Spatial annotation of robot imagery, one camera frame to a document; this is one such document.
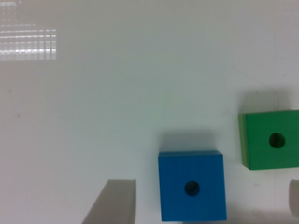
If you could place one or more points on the green square block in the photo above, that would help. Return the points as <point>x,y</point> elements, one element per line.
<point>270,140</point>

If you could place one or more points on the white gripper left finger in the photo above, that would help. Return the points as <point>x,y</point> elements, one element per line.
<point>116,204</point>

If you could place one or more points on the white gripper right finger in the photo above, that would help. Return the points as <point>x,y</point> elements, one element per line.
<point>294,197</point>

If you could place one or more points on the blue square block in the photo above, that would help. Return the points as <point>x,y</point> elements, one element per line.
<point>192,186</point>

